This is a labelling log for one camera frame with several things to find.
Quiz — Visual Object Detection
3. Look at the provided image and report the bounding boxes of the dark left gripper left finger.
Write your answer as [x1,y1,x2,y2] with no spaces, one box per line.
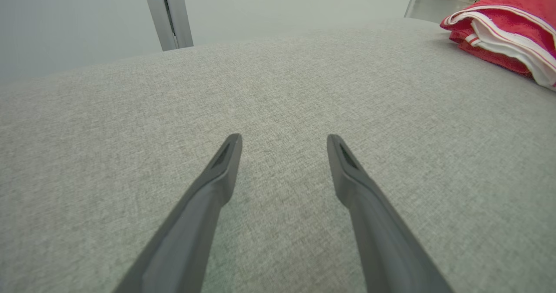
[112,133,243,293]

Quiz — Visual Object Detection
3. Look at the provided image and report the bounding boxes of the red shorts white trim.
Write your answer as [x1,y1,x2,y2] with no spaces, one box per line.
[449,31,533,77]

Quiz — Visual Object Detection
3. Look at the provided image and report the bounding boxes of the grey door frame post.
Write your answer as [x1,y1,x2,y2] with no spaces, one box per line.
[141,0,194,52]

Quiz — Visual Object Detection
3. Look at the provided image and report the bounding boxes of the red and white jersey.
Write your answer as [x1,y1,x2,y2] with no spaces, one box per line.
[440,0,556,92]

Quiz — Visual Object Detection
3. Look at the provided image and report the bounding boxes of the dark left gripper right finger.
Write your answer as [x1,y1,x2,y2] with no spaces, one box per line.
[327,134,455,293]

